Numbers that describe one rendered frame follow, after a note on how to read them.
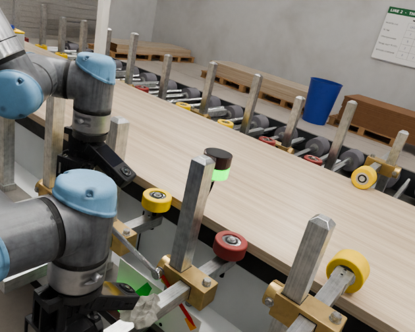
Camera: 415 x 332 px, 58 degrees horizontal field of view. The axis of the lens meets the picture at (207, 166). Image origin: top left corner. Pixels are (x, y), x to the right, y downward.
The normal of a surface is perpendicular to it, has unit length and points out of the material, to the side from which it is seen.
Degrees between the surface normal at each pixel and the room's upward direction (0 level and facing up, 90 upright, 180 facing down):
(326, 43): 90
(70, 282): 89
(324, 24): 90
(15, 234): 47
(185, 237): 90
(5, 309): 0
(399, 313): 0
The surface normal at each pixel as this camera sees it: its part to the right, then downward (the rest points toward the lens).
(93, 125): 0.39, 0.44
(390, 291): 0.21, -0.90
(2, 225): 0.53, -0.63
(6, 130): 0.77, 0.39
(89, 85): 0.13, 0.41
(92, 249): 0.59, 0.42
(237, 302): -0.60, 0.19
